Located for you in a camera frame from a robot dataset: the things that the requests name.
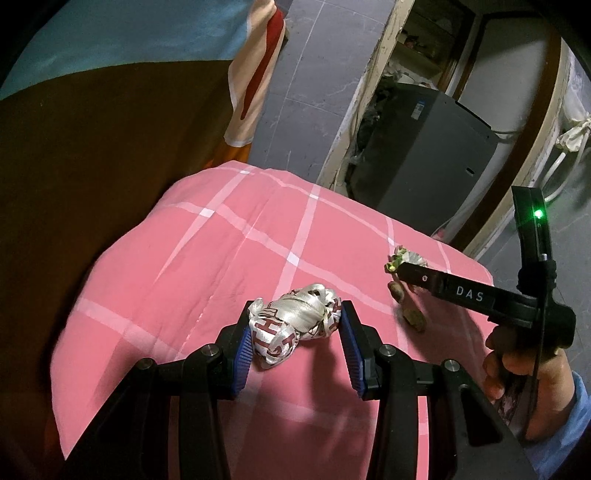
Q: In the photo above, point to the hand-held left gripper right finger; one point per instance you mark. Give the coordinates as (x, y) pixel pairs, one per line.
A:
(353, 355)

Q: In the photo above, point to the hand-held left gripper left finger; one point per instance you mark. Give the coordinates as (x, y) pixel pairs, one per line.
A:
(244, 360)

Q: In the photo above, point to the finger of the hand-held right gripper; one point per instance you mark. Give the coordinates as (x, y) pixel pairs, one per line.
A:
(420, 277)

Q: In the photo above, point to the green white wrapper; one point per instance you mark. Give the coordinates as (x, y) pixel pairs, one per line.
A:
(408, 256)

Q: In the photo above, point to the white red-print plastic bag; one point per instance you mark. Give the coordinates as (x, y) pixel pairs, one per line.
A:
(295, 314)

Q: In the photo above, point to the person's right forearm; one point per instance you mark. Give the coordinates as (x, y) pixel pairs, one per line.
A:
(563, 443)

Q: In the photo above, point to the person's right hand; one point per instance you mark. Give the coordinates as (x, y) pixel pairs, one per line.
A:
(554, 383)

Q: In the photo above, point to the brown peel piece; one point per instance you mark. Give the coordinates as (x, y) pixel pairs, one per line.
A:
(413, 319)
(397, 290)

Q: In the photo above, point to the pink checked blanket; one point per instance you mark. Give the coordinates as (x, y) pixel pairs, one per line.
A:
(184, 277)

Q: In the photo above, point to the grey appliance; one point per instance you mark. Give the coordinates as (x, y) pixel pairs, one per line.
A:
(429, 157)

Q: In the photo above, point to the beige hanging rag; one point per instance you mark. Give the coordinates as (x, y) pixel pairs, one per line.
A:
(575, 136)

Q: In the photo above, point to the orange white red hanging cloth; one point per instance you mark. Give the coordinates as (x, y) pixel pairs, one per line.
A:
(258, 69)

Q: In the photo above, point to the wooden door frame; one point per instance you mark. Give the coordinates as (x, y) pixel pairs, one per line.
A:
(531, 138)

